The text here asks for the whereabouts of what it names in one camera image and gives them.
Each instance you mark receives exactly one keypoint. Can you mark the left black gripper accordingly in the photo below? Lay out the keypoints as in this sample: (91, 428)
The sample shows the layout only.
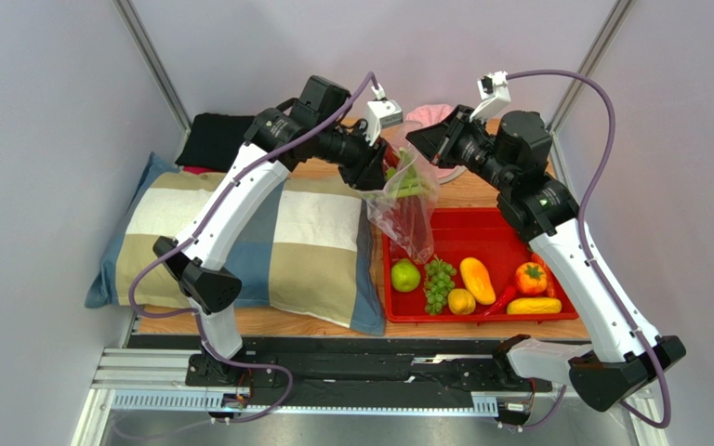
(368, 172)

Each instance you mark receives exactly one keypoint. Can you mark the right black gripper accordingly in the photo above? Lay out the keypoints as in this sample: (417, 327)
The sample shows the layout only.
(445, 141)

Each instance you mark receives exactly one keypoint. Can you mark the red toy lobster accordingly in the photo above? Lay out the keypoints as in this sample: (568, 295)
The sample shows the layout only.
(410, 227)

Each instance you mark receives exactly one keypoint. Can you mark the green toy apple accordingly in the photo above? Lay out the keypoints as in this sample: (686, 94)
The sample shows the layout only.
(404, 276)

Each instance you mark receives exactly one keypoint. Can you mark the clear zip top bag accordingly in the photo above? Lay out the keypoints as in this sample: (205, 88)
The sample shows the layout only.
(377, 201)

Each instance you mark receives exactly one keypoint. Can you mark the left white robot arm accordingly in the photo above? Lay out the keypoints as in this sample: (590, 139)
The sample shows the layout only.
(327, 122)

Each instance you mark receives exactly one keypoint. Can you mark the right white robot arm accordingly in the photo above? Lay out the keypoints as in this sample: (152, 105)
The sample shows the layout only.
(625, 352)

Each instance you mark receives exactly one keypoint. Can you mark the pink bucket hat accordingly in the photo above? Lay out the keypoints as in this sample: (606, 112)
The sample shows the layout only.
(433, 114)

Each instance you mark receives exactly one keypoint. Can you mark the plaid patchwork pillow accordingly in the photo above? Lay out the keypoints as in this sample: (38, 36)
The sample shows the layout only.
(307, 249)

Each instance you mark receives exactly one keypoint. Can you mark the green toy grapes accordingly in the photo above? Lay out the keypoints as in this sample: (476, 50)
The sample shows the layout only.
(439, 282)

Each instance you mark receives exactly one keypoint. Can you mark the orange toy mango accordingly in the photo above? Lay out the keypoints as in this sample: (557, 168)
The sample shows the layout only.
(477, 280)

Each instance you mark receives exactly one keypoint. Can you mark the black folded cloth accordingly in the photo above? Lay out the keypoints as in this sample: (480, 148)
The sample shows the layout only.
(214, 141)

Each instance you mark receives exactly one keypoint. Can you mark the red toy chili pepper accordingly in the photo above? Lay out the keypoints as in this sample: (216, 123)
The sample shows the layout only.
(508, 294)

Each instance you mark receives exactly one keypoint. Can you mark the yellow toy lemon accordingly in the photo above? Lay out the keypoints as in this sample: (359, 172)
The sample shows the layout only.
(461, 302)

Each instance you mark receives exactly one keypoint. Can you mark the orange toy tomato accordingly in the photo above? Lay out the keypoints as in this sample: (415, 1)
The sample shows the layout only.
(531, 279)

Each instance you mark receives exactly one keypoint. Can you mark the yellow toy banana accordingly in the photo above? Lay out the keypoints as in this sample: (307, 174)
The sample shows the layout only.
(534, 305)

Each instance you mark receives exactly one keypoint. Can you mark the toy carrot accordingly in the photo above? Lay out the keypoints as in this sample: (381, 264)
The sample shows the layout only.
(551, 288)

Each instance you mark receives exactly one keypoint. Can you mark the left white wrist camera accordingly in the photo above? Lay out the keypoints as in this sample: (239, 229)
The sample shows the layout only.
(380, 115)

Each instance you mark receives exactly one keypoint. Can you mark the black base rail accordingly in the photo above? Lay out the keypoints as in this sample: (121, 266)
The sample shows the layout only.
(328, 375)

